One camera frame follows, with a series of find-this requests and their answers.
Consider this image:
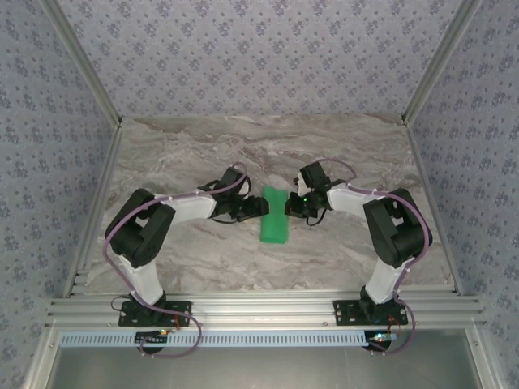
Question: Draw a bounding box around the green paper sheet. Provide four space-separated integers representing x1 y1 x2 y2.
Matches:
258 186 291 246

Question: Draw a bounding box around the aluminium cross beam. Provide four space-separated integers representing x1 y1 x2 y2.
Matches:
45 295 487 328

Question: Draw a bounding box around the small circuit board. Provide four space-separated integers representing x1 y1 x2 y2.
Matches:
367 330 397 350
135 329 170 346

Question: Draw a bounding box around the grey metal panel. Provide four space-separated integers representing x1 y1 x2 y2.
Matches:
24 327 504 389

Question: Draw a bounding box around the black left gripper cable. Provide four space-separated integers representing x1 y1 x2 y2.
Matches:
211 214 249 225

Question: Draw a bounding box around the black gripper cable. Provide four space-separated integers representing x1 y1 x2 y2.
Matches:
211 214 249 225
298 208 328 229

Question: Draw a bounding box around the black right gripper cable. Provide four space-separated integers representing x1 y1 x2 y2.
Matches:
298 208 328 229

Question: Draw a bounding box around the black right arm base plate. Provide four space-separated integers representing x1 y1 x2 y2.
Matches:
332 299 408 327

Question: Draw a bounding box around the aluminium side rail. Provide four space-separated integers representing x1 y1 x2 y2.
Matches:
62 121 125 299
403 121 465 297

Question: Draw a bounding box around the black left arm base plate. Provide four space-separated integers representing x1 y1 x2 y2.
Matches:
118 300 193 327

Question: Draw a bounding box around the white slotted cable duct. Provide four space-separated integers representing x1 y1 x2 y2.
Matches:
59 330 397 348

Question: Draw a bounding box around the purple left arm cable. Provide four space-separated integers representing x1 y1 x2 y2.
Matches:
103 161 249 361

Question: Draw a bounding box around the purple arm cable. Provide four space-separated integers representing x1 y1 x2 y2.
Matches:
103 161 249 361
322 157 434 357

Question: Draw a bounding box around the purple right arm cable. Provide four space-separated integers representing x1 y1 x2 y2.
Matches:
322 157 434 357

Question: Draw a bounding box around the aluminium frame post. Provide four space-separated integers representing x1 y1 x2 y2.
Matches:
401 0 486 127
40 0 124 129

